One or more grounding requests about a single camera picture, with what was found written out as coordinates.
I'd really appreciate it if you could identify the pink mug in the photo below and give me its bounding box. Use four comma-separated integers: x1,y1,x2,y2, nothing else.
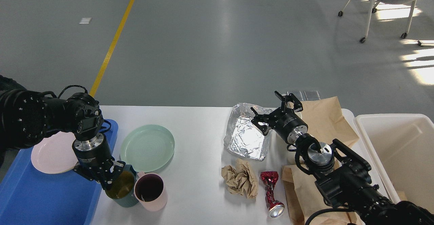
133,171,168,211

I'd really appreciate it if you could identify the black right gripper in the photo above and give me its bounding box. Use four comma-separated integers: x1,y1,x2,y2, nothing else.
251,91,308,144

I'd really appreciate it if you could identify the brown paper bag upper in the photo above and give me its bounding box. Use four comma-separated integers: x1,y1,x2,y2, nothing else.
301,96,359,147

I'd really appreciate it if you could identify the brown paper bag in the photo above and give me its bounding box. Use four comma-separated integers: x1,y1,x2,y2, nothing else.
301,96,359,147
281,165,364,225

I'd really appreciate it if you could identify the dark teal mug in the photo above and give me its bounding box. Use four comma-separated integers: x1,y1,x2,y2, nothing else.
104,164,138,208

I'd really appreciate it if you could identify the brown paper bag lower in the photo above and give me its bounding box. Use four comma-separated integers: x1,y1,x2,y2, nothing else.
281,165,364,225

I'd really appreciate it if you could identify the blue plastic tray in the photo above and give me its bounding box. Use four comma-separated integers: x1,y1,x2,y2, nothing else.
0,119,119,225

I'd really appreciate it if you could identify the white plastic bin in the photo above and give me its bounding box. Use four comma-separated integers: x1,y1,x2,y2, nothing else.
354,114,434,212

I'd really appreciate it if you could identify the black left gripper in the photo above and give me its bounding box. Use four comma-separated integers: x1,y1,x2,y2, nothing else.
72,132,126,190

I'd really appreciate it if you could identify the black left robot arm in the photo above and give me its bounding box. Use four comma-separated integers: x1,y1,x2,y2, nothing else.
0,76,125,190

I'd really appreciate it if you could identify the crushed red soda can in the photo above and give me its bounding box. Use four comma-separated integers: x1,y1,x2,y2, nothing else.
259,171,285,218

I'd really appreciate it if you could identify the aluminium foil tray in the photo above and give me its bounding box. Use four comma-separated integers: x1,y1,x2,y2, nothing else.
223,103,272,161

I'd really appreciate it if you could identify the green plate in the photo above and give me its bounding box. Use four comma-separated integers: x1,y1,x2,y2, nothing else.
120,124,175,173

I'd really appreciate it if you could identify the pink plate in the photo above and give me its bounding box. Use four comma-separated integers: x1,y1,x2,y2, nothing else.
31,132,78,174

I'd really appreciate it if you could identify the crumpled brown paper ball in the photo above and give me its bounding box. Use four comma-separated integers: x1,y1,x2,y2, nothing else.
221,158,259,199

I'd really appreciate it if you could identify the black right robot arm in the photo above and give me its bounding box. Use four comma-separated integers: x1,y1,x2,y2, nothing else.
251,91,434,225

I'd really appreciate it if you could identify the grey floor outlet plate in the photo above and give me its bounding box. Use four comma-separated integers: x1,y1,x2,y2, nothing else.
287,90,321,101

